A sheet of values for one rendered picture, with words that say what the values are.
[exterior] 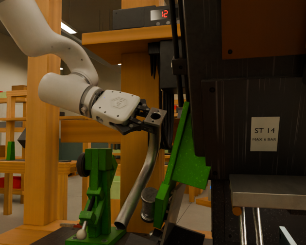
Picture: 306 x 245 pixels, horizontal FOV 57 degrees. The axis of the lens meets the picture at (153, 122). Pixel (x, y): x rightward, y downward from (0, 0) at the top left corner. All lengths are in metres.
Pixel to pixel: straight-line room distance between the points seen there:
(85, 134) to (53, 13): 0.49
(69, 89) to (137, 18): 0.36
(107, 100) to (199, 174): 0.30
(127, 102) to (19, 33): 0.29
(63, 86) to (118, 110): 0.16
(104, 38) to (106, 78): 11.07
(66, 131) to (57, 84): 0.44
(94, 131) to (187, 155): 0.62
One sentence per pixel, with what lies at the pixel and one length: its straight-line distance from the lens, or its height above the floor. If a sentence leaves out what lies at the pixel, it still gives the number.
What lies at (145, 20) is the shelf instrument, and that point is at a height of 1.57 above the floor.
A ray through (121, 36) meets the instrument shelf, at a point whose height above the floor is 1.52.
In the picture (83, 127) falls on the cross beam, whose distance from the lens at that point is 1.15.
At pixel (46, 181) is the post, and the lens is 1.15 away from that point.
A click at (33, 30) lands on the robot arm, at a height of 1.44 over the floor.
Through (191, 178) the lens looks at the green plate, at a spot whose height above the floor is 1.12.
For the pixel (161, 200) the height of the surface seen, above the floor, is 1.08.
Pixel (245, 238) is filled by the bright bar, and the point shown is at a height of 1.03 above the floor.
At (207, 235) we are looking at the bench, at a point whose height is 0.88.
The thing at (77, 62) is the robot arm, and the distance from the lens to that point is 0.82.
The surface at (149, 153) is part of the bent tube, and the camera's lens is 0.75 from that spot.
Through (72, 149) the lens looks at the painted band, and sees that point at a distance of 12.49.
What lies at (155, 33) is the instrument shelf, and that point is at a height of 1.52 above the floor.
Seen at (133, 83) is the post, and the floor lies 1.39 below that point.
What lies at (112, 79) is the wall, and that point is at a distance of 11.87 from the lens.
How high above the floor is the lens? 1.20
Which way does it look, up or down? 3 degrees up
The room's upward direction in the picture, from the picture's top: straight up
